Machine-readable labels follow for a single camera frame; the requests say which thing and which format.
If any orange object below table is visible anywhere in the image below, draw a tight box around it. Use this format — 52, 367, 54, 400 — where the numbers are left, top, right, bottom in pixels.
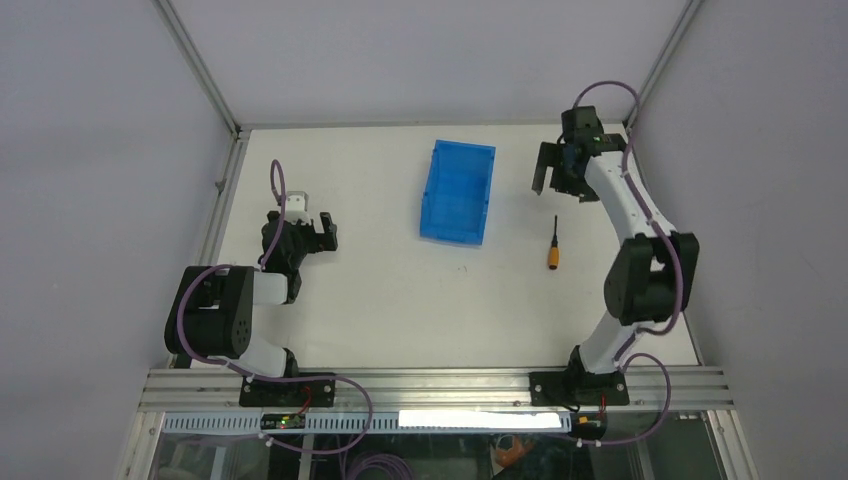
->
493, 434, 535, 468

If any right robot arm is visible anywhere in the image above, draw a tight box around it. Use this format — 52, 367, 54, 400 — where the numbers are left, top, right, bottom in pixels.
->
530, 106, 700, 405

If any aluminium front rail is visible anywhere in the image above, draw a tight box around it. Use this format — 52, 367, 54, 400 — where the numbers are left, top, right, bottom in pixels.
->
138, 366, 736, 413

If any orange handled screwdriver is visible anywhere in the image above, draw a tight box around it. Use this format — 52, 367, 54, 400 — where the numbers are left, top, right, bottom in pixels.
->
547, 215, 560, 270

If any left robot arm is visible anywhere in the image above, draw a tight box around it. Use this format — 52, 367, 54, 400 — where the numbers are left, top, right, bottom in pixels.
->
164, 211, 338, 406

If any purple cable coil below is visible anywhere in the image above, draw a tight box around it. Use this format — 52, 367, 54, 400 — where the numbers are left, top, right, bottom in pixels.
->
344, 453, 416, 480

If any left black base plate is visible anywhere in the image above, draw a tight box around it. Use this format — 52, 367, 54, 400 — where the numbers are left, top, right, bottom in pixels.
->
238, 372, 336, 408

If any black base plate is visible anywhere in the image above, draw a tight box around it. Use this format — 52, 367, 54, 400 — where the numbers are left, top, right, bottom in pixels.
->
528, 370, 630, 407
238, 372, 336, 408

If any slotted grey cable duct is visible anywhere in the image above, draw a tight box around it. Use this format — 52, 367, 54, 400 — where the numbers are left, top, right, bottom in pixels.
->
162, 409, 571, 436

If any blue plastic bin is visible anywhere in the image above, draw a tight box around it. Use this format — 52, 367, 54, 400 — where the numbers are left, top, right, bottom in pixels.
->
419, 140, 496, 247

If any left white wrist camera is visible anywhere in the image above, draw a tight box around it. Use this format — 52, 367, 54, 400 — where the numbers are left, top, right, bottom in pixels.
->
283, 191, 313, 225

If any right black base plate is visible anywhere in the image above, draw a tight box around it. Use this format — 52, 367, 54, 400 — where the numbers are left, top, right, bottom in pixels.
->
528, 370, 630, 407

